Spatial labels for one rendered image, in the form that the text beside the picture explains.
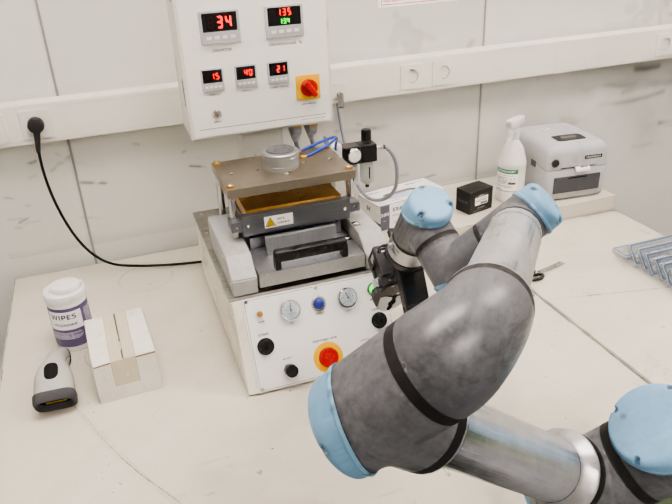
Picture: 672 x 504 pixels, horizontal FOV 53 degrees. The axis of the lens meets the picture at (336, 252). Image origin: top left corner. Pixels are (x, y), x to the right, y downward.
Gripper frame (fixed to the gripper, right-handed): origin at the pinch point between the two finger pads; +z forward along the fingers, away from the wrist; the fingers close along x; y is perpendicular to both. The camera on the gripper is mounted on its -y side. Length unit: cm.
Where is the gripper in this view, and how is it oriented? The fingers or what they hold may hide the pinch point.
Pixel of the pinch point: (386, 309)
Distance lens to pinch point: 133.5
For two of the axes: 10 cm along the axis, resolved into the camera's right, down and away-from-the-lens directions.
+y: -2.7, -8.5, 4.4
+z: -1.5, 4.9, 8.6
